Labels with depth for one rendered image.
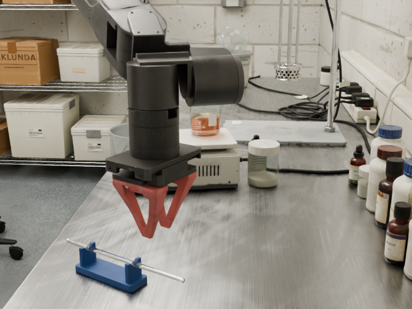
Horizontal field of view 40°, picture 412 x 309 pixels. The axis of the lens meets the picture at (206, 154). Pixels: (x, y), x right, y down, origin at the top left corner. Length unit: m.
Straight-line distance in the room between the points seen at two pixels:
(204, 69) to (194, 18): 2.82
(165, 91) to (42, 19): 3.06
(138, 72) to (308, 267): 0.36
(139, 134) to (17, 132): 2.79
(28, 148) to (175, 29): 1.10
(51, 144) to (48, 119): 0.15
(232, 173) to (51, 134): 2.36
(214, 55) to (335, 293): 0.33
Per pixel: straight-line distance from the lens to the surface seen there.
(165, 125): 0.62
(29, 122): 3.35
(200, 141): 1.05
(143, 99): 0.61
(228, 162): 1.04
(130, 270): 0.73
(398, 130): 1.08
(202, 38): 3.44
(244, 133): 1.40
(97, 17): 0.73
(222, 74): 0.63
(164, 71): 0.61
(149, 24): 0.66
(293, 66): 1.39
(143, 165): 0.61
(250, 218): 0.94
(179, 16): 3.45
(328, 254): 0.84
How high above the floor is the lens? 1.13
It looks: 17 degrees down
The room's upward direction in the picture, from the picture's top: straight up
